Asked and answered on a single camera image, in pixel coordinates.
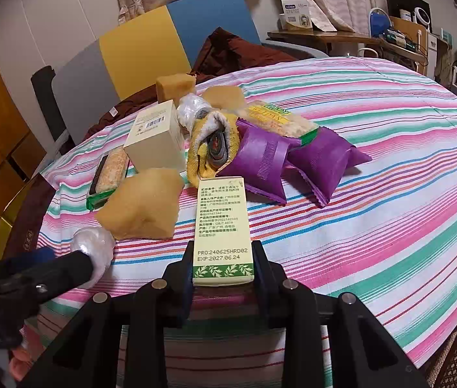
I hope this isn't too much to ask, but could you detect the large yellow sponge piece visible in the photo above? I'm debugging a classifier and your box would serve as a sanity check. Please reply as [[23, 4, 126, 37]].
[[95, 168, 184, 240]]

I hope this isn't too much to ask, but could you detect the cream box with green leaves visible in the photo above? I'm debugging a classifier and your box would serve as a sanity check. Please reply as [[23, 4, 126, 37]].
[[193, 177, 254, 287]]

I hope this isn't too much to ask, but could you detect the purple snack packet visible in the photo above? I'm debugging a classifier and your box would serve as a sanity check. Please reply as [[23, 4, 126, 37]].
[[286, 126, 372, 207], [217, 119, 301, 205]]

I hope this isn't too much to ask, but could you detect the yellow sponge cube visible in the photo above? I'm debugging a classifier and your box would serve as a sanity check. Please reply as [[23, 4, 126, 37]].
[[156, 74, 196, 107]]

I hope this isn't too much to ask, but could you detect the white plastic ball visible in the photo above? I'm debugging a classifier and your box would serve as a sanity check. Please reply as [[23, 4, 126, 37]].
[[70, 227, 115, 289]]

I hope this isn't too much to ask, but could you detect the dark brown tin lid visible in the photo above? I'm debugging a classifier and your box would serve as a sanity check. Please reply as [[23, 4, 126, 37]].
[[2, 173, 56, 259]]

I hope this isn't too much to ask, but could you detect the gold tin box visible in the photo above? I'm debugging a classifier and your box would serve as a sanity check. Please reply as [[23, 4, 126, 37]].
[[0, 179, 34, 259]]

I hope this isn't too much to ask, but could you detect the striped pink green bedsheet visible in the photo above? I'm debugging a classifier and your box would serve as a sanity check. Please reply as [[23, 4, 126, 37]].
[[24, 57, 457, 387]]

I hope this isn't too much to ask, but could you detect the green cracker pack left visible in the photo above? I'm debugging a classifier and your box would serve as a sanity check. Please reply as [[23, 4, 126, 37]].
[[86, 146, 130, 211]]

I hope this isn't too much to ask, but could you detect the cream square box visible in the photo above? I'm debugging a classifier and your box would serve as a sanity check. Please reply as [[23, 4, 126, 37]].
[[123, 100, 186, 173]]

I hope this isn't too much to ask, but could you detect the white plastic wrapped roll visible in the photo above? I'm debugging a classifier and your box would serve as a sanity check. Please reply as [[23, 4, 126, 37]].
[[177, 93, 213, 134]]

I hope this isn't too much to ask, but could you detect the grey yellow blue chair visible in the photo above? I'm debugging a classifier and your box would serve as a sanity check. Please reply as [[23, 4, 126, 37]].
[[31, 0, 324, 154]]

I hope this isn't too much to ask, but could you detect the round yellow sponge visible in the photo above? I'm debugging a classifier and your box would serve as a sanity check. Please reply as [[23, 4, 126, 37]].
[[201, 86, 246, 110]]

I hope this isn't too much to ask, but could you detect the dark red garment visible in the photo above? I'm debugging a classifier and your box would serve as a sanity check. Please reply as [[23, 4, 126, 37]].
[[83, 27, 300, 140]]

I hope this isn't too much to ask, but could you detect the cluttered wooden shelf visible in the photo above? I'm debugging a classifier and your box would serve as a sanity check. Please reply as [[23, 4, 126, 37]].
[[386, 0, 457, 95]]

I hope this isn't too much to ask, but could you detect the wooden side table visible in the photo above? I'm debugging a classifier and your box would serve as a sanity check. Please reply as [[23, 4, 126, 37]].
[[268, 31, 428, 75]]

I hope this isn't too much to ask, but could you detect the white blue mask box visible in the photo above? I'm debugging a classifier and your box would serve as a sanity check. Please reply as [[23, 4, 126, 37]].
[[281, 0, 313, 31]]

